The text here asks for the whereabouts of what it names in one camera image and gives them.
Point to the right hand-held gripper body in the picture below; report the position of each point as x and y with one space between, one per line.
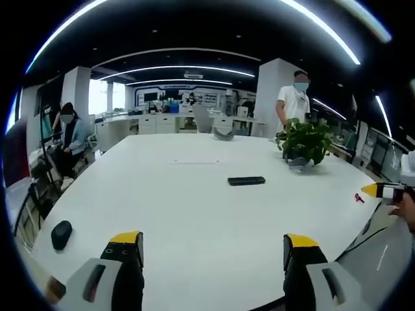
408 175

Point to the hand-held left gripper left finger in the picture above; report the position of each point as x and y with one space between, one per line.
110 275

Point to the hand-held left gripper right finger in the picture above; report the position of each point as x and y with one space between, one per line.
311 275

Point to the black remote control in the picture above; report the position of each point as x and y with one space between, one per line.
246 180

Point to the person's right hand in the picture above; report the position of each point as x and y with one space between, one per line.
407 210

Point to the small red object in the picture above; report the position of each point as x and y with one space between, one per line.
359 198

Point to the black oval case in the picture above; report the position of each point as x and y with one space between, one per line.
61 234

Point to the green potted plant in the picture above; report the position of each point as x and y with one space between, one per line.
304 142

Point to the white cabinet row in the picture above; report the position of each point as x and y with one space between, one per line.
155 123

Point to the grey curved headrest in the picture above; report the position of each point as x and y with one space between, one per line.
223 133

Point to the blue box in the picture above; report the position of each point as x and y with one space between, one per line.
174 108

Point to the grey office chair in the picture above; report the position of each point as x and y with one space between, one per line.
202 118

